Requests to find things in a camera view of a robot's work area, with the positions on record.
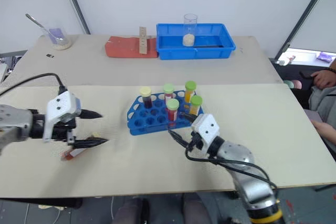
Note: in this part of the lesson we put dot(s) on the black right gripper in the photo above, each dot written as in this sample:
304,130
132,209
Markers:
197,142

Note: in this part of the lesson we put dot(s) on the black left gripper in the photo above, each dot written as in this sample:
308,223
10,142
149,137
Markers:
63,132

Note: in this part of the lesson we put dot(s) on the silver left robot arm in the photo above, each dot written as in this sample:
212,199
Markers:
15,121

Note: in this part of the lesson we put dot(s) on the bystander's bare forearm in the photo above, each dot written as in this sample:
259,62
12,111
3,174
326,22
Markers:
326,130

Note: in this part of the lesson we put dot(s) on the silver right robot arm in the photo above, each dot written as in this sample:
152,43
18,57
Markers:
249,176

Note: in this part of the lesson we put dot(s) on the loose red liquid test tube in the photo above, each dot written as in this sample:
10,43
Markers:
77,152

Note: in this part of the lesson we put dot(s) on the blue test tube rack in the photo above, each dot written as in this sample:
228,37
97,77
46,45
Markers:
147,121

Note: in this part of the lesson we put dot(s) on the bystander's bare hand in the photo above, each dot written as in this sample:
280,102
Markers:
325,78

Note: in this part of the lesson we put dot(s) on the green-capped red tube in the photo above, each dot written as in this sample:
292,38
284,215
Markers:
172,111
168,90

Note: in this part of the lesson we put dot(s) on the green-capped orange tube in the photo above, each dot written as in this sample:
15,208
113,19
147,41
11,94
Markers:
195,106
190,93

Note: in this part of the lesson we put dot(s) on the yellow-capped dark red tube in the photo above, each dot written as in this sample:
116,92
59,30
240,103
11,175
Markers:
147,100

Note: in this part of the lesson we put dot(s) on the blue plastic bin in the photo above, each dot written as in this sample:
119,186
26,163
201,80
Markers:
194,52

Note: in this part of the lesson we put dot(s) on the small black clip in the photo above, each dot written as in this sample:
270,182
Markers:
50,55

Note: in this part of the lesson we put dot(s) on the red flat tray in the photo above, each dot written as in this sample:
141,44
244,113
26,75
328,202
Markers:
123,48

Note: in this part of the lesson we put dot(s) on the clear beaker with white powder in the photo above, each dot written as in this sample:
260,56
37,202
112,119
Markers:
189,39

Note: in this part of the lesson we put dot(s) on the glass beaker with white powder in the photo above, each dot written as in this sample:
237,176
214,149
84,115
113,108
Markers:
63,44

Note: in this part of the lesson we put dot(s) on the wooden strip with holes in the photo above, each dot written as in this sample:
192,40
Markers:
143,40

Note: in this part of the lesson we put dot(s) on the purple card in beaker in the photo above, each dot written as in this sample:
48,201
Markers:
56,33

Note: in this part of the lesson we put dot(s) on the metal spoon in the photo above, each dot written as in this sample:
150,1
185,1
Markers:
39,24

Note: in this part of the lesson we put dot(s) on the pink and green pads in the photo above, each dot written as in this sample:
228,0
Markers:
293,84

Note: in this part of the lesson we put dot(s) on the grey tent pole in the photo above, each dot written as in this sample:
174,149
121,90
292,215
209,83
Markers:
74,3
304,16

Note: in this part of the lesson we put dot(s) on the person seated at right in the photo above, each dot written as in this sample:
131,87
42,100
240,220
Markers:
324,100

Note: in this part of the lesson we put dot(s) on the purple crumpled cloth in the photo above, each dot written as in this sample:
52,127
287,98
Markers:
324,56

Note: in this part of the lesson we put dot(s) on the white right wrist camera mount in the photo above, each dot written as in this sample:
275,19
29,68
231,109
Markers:
206,127

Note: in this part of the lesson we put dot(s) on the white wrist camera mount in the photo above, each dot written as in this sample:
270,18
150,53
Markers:
59,104
206,127

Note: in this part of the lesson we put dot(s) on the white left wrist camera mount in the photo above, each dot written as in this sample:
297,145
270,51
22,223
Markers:
59,104

